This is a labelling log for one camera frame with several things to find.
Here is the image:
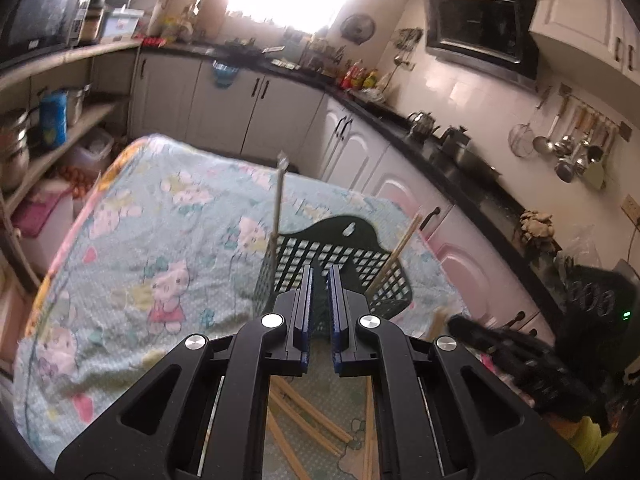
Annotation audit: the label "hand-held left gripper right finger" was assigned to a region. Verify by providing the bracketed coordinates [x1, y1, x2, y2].
[326, 265, 587, 480]

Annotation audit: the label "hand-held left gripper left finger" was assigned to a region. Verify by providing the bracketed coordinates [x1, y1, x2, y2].
[54, 265, 315, 480]

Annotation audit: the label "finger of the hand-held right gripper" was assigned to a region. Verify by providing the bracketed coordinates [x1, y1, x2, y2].
[447, 314, 597, 418]

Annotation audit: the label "wooden chopstick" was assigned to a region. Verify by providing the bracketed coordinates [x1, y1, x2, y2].
[271, 376, 354, 441]
[364, 384, 376, 480]
[269, 394, 345, 456]
[366, 217, 417, 297]
[372, 211, 424, 296]
[429, 306, 449, 342]
[266, 411, 312, 480]

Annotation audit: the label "dark green utensil holder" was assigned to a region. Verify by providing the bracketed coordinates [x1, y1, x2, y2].
[254, 214, 415, 341]

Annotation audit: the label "clear plastic bag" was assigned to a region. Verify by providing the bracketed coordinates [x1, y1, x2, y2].
[557, 235, 603, 286]

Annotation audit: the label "dried garlic bunch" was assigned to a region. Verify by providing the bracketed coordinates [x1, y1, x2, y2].
[519, 209, 557, 253]

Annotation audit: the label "black kitchen countertop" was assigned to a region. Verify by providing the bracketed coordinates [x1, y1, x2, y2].
[142, 40, 566, 281]

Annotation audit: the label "row of hanging ladles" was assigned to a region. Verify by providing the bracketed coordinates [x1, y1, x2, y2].
[532, 85, 632, 192]

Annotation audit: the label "printed cartoon blanket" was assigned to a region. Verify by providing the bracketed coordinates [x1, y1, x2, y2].
[12, 132, 471, 480]

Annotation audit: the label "white lower kitchen cabinets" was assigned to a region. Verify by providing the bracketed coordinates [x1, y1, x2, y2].
[132, 50, 571, 346]

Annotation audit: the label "black pot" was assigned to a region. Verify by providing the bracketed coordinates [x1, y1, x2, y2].
[440, 126, 473, 158]

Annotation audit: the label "steel kettle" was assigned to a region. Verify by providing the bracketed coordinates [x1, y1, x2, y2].
[407, 111, 440, 141]

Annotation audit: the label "pile of brown produce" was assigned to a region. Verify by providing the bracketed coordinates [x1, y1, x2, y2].
[52, 164, 98, 198]

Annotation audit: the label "blue hanging basket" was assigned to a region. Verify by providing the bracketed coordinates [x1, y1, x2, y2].
[211, 59, 239, 87]

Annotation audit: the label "clear plastic container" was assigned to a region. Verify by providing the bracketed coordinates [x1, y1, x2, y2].
[70, 129, 117, 173]

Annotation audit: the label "white box with pink lid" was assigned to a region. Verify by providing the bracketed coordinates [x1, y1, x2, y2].
[11, 191, 76, 273]

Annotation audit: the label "spice rack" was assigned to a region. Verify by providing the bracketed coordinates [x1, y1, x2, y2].
[299, 34, 347, 75]

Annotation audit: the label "hanging small kitchen tools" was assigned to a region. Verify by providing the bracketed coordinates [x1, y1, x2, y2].
[395, 26, 425, 70]

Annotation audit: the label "steel pot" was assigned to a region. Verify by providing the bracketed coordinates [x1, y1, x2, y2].
[65, 85, 93, 127]

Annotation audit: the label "black range hood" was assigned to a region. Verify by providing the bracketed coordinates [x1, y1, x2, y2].
[424, 0, 540, 92]

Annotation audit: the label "blue canister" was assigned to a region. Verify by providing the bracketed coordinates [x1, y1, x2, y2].
[39, 90, 69, 149]

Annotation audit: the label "beige thermos jug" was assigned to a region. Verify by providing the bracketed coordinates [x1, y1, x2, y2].
[196, 0, 228, 36]

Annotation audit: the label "stacked steel pots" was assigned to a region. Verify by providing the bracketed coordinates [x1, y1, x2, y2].
[0, 109, 32, 192]

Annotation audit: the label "white jug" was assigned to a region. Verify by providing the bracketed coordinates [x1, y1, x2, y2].
[150, 0, 197, 43]

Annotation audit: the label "white box with blue print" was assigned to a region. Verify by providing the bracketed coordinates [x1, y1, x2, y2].
[102, 7, 140, 41]

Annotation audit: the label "beige shelf unit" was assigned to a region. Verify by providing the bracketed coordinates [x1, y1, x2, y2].
[0, 40, 143, 291]

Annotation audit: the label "black microwave oven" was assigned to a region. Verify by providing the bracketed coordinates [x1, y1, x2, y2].
[0, 0, 95, 68]

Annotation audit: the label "wall outlet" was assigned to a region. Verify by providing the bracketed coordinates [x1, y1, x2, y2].
[620, 194, 640, 233]

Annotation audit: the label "hanging wire strainer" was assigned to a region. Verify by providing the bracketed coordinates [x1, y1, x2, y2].
[508, 110, 535, 159]

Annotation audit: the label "dark wall fan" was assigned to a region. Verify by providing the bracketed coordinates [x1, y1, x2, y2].
[340, 13, 376, 43]

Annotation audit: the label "white upper wall cabinet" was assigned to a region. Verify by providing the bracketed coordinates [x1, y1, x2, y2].
[529, 0, 640, 81]

